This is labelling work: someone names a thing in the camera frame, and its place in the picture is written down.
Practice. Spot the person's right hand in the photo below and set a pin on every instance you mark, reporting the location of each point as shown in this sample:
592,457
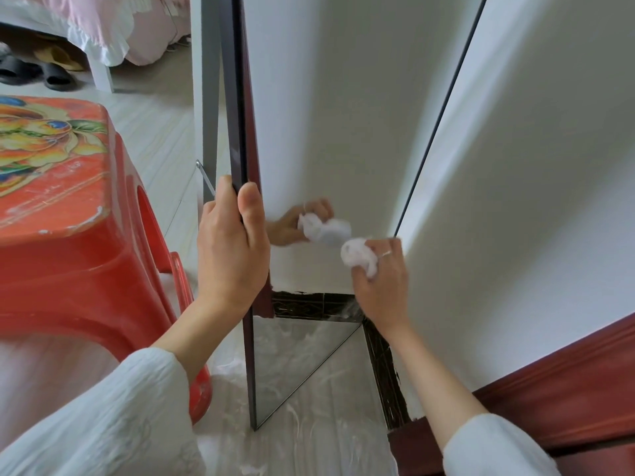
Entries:
384,297

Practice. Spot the person's left hand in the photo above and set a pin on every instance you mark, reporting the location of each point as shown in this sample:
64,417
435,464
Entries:
233,252

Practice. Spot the white wiping cloth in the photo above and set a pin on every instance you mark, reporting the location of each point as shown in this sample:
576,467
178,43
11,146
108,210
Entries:
358,256

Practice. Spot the black-framed mirror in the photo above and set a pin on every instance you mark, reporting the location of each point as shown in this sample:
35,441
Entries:
347,118

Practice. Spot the person's left forearm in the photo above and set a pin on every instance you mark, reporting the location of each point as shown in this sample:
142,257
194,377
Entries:
124,416

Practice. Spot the person's right forearm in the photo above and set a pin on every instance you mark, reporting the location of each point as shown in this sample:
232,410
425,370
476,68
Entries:
436,386

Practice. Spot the dark marble skirting board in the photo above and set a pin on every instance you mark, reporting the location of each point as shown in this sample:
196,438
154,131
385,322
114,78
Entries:
387,376

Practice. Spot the red floral plastic stool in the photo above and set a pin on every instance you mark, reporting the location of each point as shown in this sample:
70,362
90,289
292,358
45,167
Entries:
64,252

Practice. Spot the black slipper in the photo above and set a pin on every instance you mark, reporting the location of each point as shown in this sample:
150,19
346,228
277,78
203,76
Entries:
58,79
17,71

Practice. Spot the yellow slippers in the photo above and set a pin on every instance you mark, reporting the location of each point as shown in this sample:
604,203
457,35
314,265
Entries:
59,58

